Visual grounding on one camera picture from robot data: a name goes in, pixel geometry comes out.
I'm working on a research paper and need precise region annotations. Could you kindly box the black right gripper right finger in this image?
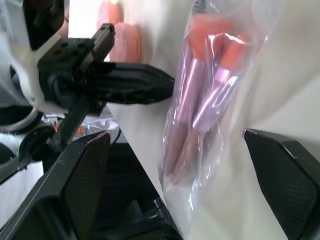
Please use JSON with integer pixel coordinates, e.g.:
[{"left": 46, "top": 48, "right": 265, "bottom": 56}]
[{"left": 243, "top": 128, "right": 320, "bottom": 240}]

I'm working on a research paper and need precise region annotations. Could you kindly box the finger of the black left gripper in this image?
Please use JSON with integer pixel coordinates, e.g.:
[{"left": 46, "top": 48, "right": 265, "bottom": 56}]
[
  {"left": 87, "top": 63, "right": 176, "bottom": 87},
  {"left": 94, "top": 83, "right": 174, "bottom": 105}
]

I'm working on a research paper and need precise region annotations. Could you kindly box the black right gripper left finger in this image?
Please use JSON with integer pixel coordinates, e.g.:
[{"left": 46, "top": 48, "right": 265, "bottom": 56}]
[{"left": 0, "top": 129, "right": 112, "bottom": 240}]

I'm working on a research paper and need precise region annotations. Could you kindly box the peach round makeup sponge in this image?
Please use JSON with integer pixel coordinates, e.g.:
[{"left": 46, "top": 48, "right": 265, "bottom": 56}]
[
  {"left": 97, "top": 0, "right": 124, "bottom": 25},
  {"left": 109, "top": 22, "right": 142, "bottom": 63}
]

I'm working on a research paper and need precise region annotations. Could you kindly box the pink brush set in bag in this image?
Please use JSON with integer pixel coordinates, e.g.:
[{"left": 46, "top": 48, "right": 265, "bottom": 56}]
[{"left": 157, "top": 0, "right": 279, "bottom": 219}]

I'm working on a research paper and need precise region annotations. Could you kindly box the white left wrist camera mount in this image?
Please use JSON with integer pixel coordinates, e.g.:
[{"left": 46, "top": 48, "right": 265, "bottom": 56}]
[{"left": 0, "top": 0, "right": 66, "bottom": 107}]

